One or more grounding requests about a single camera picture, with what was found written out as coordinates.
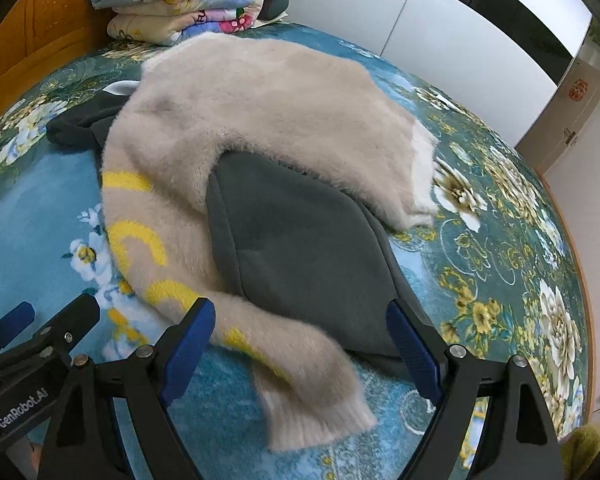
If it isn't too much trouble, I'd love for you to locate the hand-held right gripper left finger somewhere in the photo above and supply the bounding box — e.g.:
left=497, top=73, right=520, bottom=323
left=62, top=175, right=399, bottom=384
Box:
left=37, top=297, right=216, bottom=480

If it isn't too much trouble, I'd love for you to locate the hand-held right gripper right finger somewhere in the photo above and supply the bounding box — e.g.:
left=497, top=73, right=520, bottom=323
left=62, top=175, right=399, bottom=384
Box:
left=386, top=299, right=563, bottom=480

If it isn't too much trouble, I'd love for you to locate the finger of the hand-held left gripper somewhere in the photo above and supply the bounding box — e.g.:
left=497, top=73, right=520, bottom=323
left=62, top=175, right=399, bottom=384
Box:
left=0, top=301, right=36, bottom=357
left=0, top=293, right=101, bottom=372

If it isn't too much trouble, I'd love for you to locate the beige fuzzy sweater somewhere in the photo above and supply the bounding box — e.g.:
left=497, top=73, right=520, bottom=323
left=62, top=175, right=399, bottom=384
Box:
left=99, top=32, right=438, bottom=453

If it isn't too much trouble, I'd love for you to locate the teal floral bed blanket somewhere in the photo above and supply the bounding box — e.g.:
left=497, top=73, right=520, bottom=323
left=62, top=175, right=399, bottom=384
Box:
left=0, top=20, right=593, bottom=480

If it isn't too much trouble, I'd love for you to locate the dark grey garment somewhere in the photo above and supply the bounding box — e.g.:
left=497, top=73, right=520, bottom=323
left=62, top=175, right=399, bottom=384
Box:
left=46, top=92, right=448, bottom=376

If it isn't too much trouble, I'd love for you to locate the olive green knit garment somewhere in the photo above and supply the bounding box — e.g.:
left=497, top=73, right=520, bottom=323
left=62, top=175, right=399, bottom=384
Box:
left=560, top=422, right=600, bottom=480

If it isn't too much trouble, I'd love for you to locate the cream door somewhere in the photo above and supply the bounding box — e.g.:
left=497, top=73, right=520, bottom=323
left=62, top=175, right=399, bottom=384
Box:
left=539, top=57, right=600, bottom=177

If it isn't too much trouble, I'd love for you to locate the cream floral folded quilt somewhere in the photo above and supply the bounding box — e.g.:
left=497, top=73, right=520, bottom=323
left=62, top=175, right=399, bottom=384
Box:
left=107, top=4, right=257, bottom=46

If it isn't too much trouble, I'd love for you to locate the white wardrobe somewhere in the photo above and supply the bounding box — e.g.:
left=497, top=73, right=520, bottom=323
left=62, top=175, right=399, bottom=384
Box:
left=280, top=0, right=577, bottom=147

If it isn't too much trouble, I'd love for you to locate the dark grey pillow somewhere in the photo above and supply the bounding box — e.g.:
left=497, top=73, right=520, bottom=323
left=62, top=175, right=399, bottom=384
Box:
left=262, top=0, right=290, bottom=22

